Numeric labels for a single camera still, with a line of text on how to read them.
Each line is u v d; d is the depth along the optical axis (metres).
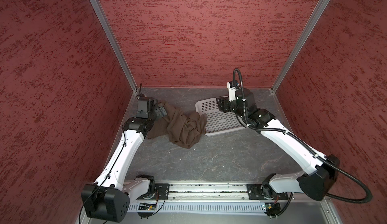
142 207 0.72
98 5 0.76
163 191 0.74
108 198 0.37
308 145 0.44
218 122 1.00
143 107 0.57
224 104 0.66
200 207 0.77
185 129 0.81
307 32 0.87
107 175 0.40
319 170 0.39
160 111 0.71
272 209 0.71
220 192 0.76
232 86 0.63
